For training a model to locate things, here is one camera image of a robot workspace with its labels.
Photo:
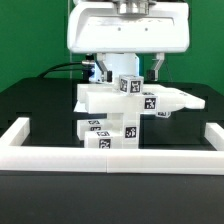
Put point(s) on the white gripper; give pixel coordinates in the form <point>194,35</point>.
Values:
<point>98,27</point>

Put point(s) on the white marker base plate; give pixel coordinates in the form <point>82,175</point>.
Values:
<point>80,107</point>

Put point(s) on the white chair seat part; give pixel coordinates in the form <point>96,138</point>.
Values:
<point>128,124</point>

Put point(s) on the white marker cube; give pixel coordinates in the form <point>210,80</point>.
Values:
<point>163,114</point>
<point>130,84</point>

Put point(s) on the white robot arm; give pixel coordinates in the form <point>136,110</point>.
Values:
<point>122,63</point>

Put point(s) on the white U-shaped boundary frame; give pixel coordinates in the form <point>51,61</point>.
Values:
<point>15,156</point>

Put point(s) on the white chair back part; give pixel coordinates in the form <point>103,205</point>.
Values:
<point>102,98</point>

